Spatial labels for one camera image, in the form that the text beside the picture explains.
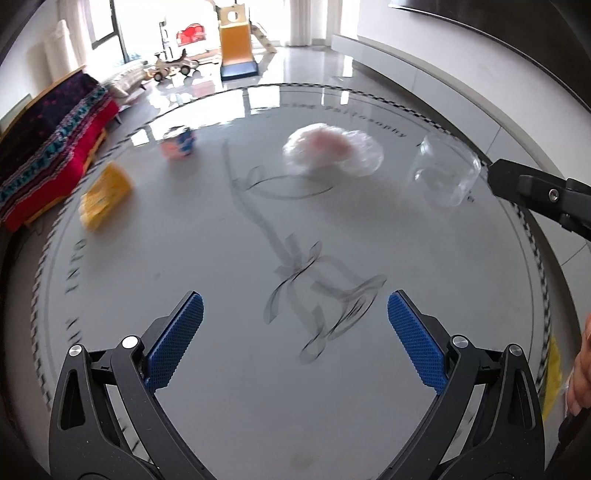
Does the yellow snack bag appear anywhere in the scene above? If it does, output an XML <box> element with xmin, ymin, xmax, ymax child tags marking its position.
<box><xmin>78</xmin><ymin>162</ymin><xmax>134</xmax><ymax>230</ymax></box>

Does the person's right hand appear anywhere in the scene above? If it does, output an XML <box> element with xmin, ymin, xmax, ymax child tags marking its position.
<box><xmin>567</xmin><ymin>314</ymin><xmax>591</xmax><ymax>416</ymax></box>

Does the small pink blue carton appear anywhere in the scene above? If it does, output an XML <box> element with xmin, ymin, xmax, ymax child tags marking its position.
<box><xmin>159</xmin><ymin>126</ymin><xmax>195</xmax><ymax>161</ymax></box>

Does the yellow sheet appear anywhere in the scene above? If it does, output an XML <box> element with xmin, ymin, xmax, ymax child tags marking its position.
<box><xmin>538</xmin><ymin>335</ymin><xmax>563</xmax><ymax>421</ymax></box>

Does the white curtain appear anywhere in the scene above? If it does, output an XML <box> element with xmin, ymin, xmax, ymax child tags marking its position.
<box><xmin>249</xmin><ymin>0</ymin><xmax>333</xmax><ymax>47</ymax></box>

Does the clear plastic cup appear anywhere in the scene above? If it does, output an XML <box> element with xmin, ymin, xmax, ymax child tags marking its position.
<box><xmin>412</xmin><ymin>134</ymin><xmax>483</xmax><ymax>208</ymax></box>

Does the white red toy playhouse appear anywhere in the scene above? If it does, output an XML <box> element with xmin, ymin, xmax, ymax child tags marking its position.
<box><xmin>159</xmin><ymin>18</ymin><xmax>220</xmax><ymax>56</ymax></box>

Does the striped white cushion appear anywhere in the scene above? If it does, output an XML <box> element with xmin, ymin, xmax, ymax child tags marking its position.
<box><xmin>102</xmin><ymin>62</ymin><xmax>148</xmax><ymax>100</ymax></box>

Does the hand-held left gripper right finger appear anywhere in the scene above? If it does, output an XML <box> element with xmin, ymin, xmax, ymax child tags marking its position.
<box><xmin>376</xmin><ymin>291</ymin><xmax>546</xmax><ymax>480</ymax></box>

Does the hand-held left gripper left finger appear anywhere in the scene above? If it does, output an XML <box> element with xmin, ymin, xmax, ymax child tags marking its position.
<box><xmin>48</xmin><ymin>292</ymin><xmax>218</xmax><ymax>480</ymax></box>

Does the black television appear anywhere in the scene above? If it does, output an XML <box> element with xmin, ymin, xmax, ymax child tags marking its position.
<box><xmin>388</xmin><ymin>0</ymin><xmax>591</xmax><ymax>116</ymax></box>

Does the yellow blue toy slide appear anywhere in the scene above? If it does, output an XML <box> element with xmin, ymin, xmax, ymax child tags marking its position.
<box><xmin>215</xmin><ymin>2</ymin><xmax>278</xmax><ymax>83</ymax></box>

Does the clear bag with pink contents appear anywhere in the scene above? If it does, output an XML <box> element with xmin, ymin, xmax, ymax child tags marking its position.
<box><xmin>283</xmin><ymin>124</ymin><xmax>385</xmax><ymax>177</ymax></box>

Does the white television cabinet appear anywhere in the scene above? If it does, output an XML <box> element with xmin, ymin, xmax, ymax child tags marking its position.
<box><xmin>332</xmin><ymin>33</ymin><xmax>591</xmax><ymax>195</ymax></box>

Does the white toy ride-on plane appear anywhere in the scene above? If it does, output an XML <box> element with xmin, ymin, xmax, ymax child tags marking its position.
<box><xmin>150</xmin><ymin>50</ymin><xmax>200</xmax><ymax>84</ymax></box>

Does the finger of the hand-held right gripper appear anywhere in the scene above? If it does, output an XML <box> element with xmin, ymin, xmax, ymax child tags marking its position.
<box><xmin>488</xmin><ymin>159</ymin><xmax>591</xmax><ymax>241</ymax></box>

